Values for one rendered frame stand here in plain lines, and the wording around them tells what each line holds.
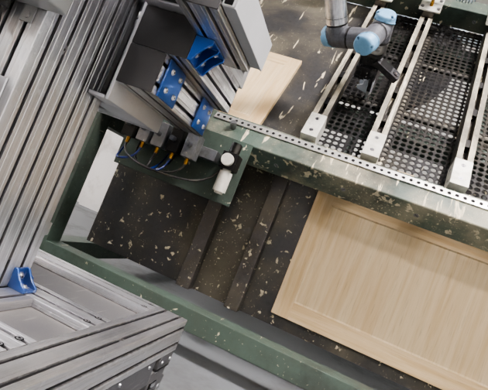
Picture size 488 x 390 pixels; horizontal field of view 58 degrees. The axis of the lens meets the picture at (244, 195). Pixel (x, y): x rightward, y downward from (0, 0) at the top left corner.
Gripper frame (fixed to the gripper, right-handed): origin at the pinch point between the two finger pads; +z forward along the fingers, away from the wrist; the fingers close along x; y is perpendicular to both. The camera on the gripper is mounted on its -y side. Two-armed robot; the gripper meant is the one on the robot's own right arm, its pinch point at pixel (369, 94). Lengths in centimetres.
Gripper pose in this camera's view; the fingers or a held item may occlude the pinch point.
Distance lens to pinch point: 192.3
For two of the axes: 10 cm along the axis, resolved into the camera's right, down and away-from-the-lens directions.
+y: -8.9, -3.6, 2.7
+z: -0.1, 6.1, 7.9
